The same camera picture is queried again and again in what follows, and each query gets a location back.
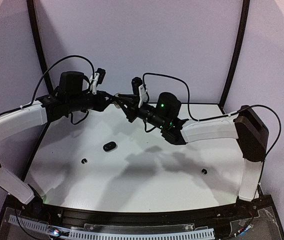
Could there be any white earbud charging case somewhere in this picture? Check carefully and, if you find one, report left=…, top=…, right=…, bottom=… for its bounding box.
left=113, top=92, right=121, bottom=109

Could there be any black earbud charging case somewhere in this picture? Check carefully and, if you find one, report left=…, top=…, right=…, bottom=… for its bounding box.
left=102, top=141, right=117, bottom=152

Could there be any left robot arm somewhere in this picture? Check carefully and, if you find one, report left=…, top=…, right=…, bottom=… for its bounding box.
left=0, top=68, right=113, bottom=205

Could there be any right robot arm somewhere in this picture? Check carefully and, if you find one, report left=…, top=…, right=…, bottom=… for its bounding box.
left=115, top=92, right=269, bottom=202

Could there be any black earbud left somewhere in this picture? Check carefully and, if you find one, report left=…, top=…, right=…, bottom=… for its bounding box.
left=81, top=158, right=88, bottom=164

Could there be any black earbud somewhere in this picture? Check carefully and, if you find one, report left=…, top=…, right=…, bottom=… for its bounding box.
left=81, top=158, right=88, bottom=164
left=201, top=168, right=207, bottom=174

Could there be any black earbud right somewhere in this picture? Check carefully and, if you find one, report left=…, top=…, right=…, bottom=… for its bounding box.
left=201, top=168, right=207, bottom=174

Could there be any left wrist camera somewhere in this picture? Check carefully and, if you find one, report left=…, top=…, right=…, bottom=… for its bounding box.
left=95, top=68, right=106, bottom=85

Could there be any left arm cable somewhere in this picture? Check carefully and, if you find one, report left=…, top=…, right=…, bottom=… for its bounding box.
left=0, top=55, right=96, bottom=126

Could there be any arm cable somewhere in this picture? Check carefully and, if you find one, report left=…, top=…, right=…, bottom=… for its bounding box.
left=0, top=55, right=96, bottom=126
left=142, top=72, right=282, bottom=161

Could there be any left black frame post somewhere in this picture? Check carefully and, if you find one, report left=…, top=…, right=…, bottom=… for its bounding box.
left=26, top=0, right=58, bottom=101

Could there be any black front frame rail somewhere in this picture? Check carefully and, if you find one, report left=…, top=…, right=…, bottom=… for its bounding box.
left=42, top=204, right=240, bottom=227

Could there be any white slotted cable duct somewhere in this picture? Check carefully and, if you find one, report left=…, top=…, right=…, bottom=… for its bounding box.
left=7, top=214, right=215, bottom=240

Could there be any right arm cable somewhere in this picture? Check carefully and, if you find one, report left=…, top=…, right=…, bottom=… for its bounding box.
left=142, top=72, right=282, bottom=161

